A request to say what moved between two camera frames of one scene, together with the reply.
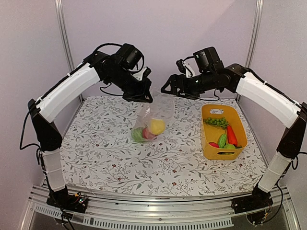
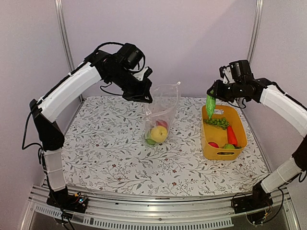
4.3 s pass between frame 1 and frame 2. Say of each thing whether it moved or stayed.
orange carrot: stayed
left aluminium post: stayed
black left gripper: stayed
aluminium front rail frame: stayed
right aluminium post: stayed
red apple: moved
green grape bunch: stayed
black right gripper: moved
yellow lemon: moved
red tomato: stayed
